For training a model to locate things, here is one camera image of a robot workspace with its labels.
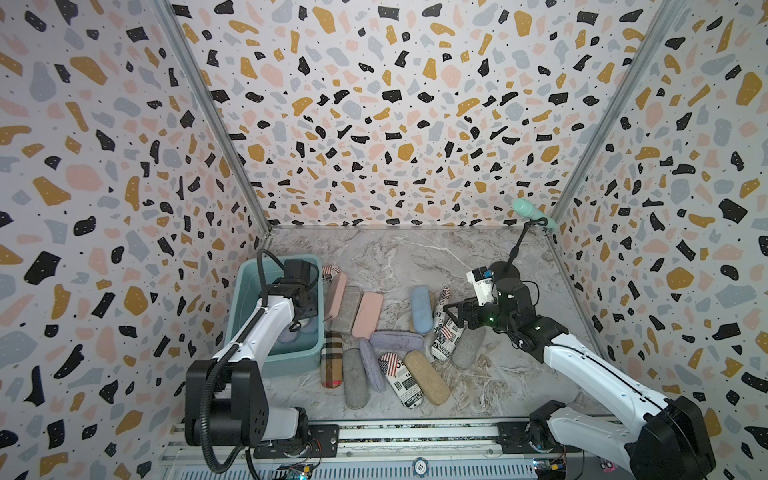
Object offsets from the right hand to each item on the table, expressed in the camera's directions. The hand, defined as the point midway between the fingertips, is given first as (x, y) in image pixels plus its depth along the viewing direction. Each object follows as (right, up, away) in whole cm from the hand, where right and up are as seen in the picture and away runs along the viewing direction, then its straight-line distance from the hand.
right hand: (460, 304), depth 80 cm
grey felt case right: (+4, -14, +7) cm, 16 cm away
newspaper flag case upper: (-5, -5, +10) cm, 12 cm away
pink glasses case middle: (-27, -6, +14) cm, 31 cm away
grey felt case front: (-28, -21, -1) cm, 35 cm away
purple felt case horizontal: (-17, -11, +5) cm, 21 cm away
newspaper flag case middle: (-3, -12, +9) cm, 15 cm away
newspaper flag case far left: (-41, +7, +23) cm, 48 cm away
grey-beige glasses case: (-34, -7, +12) cm, 37 cm away
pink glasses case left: (-36, +3, +16) cm, 39 cm away
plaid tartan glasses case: (-36, -16, +3) cm, 39 cm away
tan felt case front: (-6, -23, -1) cm, 24 cm away
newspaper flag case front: (-16, -20, 0) cm, 26 cm away
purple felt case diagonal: (-24, -17, +1) cm, 29 cm away
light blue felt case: (-50, -10, +7) cm, 51 cm away
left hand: (-44, -2, +7) cm, 44 cm away
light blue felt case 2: (-10, -3, +11) cm, 15 cm away
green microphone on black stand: (+22, +24, +3) cm, 33 cm away
